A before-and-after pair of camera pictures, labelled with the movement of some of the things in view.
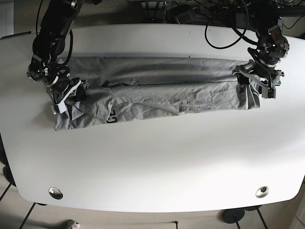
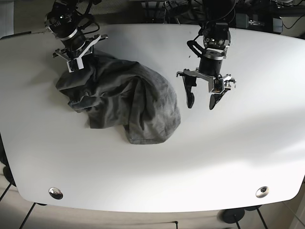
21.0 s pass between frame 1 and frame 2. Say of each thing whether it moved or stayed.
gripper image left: moved
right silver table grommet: stayed
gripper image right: moved
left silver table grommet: stayed
